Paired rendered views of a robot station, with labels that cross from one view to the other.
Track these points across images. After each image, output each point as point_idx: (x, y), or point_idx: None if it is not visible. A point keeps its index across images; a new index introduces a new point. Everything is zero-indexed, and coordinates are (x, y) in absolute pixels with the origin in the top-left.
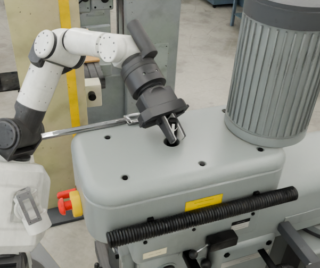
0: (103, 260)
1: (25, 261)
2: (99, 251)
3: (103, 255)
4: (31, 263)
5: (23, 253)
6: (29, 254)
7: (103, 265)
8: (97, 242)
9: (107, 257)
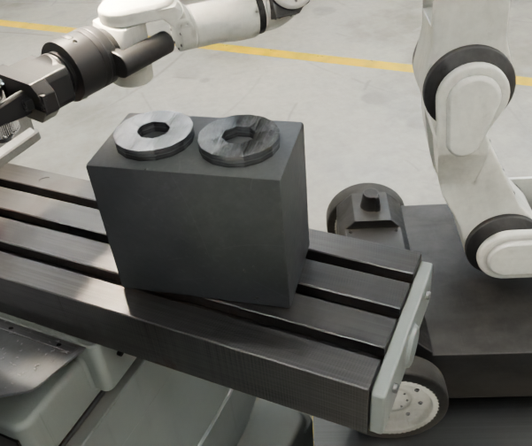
0: (331, 240)
1: (426, 89)
2: (372, 245)
3: (349, 246)
4: (447, 142)
5: (439, 71)
6: (439, 91)
7: (315, 232)
8: (409, 254)
9: (333, 250)
